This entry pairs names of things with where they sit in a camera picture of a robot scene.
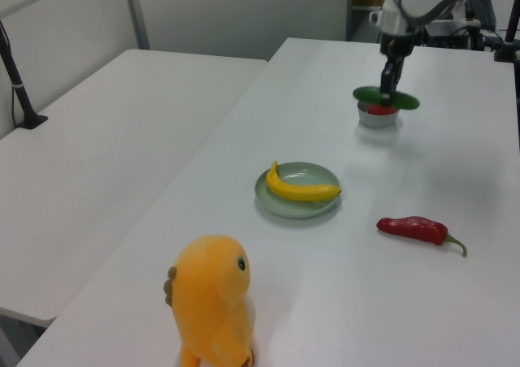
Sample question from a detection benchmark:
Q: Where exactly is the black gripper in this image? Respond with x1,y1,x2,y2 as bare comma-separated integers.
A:
379,32,416,106

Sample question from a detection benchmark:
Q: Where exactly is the grey metal bowl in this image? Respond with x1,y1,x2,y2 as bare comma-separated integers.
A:
357,100,401,130

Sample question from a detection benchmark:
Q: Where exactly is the red apple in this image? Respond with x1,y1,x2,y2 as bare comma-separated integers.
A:
368,103,396,117

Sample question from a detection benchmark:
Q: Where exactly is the background lab equipment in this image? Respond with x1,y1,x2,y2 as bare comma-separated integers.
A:
421,0,497,52

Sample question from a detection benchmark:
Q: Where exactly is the black stand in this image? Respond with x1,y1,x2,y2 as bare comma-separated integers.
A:
492,0,520,63

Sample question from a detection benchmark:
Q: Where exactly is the red chili pepper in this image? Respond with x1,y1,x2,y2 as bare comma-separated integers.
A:
375,215,469,258

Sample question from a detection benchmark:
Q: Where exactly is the yellow banana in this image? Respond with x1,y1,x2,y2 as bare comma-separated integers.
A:
265,160,344,203

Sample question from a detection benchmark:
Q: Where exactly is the pale green plate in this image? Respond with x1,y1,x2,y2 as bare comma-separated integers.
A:
253,161,343,219

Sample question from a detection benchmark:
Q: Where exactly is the orange plush toy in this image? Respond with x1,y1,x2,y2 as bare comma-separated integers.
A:
163,234,258,367

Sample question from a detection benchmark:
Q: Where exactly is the white side table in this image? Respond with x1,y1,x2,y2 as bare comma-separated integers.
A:
0,49,270,328

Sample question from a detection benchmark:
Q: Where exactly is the black clamped pole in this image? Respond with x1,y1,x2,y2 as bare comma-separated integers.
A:
0,19,50,131

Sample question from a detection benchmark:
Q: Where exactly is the grey arm hose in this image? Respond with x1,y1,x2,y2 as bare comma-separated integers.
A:
392,0,497,24

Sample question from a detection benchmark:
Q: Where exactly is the grey partition post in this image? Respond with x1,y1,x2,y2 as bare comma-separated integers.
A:
120,0,152,52

